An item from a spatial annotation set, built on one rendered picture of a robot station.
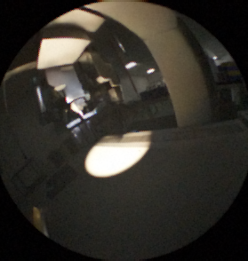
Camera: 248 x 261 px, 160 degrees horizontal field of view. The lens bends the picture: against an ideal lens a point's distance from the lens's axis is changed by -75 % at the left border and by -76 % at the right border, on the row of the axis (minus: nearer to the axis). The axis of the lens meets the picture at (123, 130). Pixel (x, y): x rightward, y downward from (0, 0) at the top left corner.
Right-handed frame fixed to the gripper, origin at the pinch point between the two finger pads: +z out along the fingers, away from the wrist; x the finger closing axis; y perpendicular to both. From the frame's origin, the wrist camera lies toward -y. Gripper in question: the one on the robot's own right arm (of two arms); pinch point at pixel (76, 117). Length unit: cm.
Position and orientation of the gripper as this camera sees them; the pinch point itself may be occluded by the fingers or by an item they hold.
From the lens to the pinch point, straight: 63.1
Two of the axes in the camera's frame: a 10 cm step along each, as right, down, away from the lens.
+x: -1.6, 3.4, -9.3
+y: -6.7, 6.6, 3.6
